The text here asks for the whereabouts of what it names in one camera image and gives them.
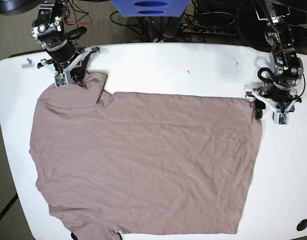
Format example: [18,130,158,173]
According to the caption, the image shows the blue plastic mount plate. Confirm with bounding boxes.
[112,0,190,17]

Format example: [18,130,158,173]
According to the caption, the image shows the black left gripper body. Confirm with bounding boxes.
[245,83,302,113]

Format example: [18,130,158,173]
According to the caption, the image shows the mauve T-shirt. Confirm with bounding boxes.
[29,72,262,240]

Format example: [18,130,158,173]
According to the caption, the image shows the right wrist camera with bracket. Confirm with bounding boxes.
[37,46,105,88]

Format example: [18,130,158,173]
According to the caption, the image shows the small purple logo sticker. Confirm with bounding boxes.
[21,58,35,69]

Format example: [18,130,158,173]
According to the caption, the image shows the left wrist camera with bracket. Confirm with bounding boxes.
[251,82,291,125]

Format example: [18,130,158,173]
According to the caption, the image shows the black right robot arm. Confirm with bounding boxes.
[0,0,100,88]

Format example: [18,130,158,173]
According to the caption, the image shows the black table cable grommet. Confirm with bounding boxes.
[296,219,307,232]

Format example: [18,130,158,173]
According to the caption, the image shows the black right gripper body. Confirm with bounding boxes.
[37,42,101,81]

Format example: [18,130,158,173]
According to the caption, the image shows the black power strip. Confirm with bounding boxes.
[180,23,237,36]

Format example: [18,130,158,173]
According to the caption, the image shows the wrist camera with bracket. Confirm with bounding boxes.
[251,82,291,125]
[37,46,105,88]

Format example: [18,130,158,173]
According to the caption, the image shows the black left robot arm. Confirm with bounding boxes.
[235,0,307,125]

